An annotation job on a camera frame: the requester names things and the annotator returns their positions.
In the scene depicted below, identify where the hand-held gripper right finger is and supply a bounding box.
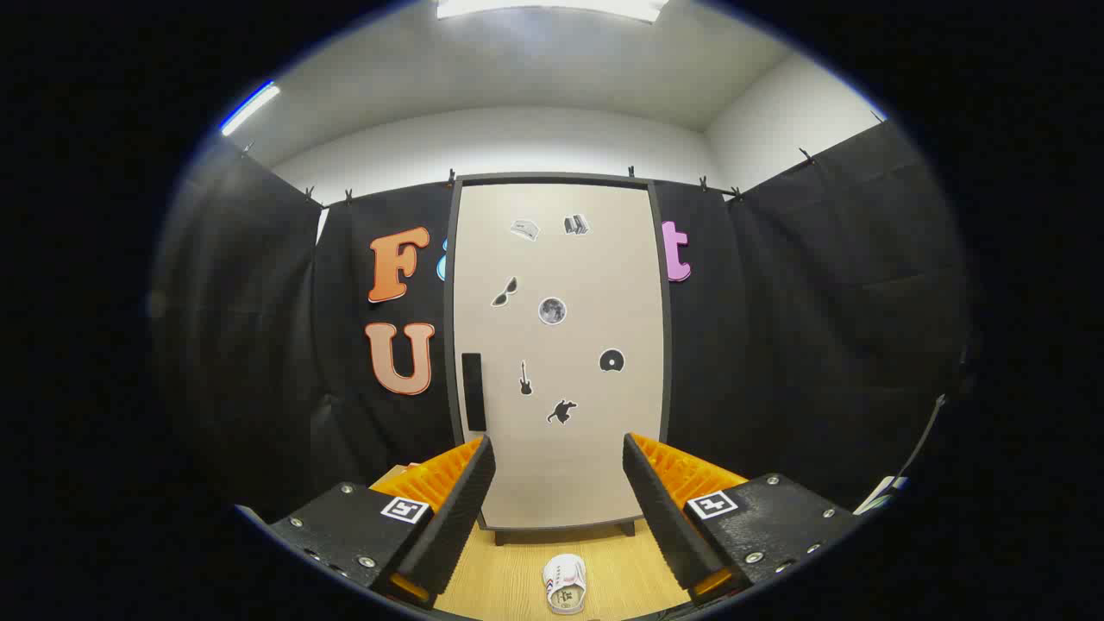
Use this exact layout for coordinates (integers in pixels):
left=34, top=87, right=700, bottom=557
left=623, top=433, right=863, bottom=605

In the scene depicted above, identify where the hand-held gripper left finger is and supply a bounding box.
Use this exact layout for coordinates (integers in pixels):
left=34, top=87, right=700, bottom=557
left=237, top=434, right=497, bottom=609

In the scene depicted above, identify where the white shoe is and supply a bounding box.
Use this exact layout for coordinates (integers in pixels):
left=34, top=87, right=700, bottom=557
left=542, top=554, right=588, bottom=615

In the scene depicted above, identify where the grey shoe cabinet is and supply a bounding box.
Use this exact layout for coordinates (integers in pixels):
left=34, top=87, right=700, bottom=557
left=444, top=172, right=674, bottom=547

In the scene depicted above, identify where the black backdrop cloth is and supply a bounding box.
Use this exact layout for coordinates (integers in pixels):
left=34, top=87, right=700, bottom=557
left=151, top=121, right=975, bottom=518

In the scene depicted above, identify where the white flat object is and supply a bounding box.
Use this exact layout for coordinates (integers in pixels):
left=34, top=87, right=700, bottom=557
left=854, top=474, right=908, bottom=515

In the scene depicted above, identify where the dark thin stand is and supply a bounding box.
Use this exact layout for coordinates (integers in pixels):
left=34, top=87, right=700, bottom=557
left=893, top=392, right=950, bottom=484

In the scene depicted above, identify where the narrow ceiling light strip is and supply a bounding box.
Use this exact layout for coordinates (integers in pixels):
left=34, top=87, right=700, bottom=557
left=220, top=82, right=282, bottom=137

